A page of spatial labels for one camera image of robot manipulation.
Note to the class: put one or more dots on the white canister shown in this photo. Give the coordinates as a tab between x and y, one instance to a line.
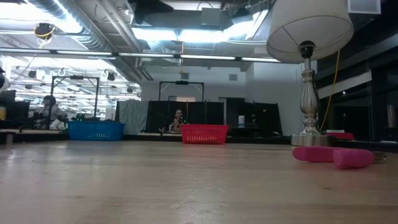
241	121

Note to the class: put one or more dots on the white table lamp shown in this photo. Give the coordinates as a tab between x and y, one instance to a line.
311	28

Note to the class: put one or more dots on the black overhead camera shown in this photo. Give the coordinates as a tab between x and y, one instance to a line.
45	31

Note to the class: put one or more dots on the dark computer monitor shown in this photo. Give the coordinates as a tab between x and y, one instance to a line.
15	109

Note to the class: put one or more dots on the black gantry frame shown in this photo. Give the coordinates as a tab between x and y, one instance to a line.
74	77
182	82

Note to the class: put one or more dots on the person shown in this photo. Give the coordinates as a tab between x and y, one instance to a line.
178	119
49	109

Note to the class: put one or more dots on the red background object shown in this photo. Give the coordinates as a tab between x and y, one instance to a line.
342	136

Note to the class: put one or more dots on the blue plastic basket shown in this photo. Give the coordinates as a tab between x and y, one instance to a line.
96	130

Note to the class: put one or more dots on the overhead light bar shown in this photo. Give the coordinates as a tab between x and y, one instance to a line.
146	55

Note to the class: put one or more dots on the grey hanging cloth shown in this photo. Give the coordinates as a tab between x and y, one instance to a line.
133	116

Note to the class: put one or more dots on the red plastic basket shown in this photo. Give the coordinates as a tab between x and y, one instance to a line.
203	133

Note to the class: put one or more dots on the black cabinet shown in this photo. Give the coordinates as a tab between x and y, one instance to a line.
261	115

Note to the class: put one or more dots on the black aluminium table frame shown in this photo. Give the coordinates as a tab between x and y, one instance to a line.
149	137

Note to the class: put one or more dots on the black partition screen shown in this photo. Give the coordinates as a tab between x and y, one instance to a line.
199	113

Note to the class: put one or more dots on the yellow background object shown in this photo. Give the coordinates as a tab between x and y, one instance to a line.
2	113

